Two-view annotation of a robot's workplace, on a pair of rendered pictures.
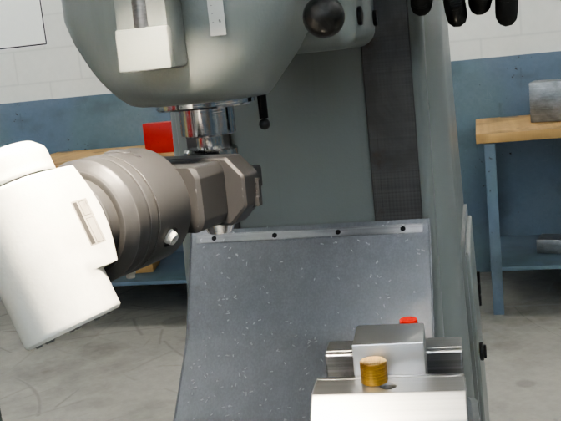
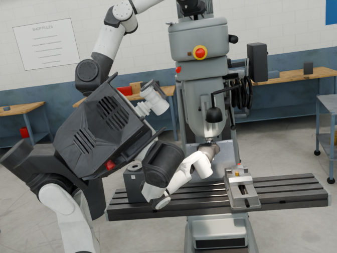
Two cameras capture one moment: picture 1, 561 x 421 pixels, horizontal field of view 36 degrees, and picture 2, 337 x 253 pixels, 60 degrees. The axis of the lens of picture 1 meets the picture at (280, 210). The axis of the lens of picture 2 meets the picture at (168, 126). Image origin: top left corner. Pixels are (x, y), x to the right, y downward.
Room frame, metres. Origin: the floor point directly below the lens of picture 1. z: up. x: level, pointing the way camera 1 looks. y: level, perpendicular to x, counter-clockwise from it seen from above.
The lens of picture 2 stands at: (-0.72, 0.42, 1.86)
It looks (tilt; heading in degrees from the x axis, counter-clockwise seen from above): 18 degrees down; 354
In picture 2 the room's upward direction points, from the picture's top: 8 degrees counter-clockwise
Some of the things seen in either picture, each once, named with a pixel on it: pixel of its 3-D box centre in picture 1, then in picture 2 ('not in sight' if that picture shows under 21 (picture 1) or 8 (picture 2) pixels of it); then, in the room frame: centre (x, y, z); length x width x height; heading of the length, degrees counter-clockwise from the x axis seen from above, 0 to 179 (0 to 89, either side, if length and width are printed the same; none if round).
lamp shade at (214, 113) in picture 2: not in sight; (213, 113); (0.50, 0.08, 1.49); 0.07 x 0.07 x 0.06
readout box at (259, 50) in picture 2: not in sight; (258, 61); (0.96, -0.34, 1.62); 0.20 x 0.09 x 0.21; 166
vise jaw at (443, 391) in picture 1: (389, 410); (239, 179); (0.66, -0.07, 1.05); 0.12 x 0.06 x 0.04; 79
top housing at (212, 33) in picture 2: not in sight; (198, 38); (0.76, 0.05, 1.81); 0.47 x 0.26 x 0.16; 166
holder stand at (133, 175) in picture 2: not in sight; (146, 181); (0.83, 0.43, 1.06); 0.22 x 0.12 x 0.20; 71
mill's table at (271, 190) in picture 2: not in sight; (211, 197); (0.75, 0.07, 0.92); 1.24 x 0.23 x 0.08; 76
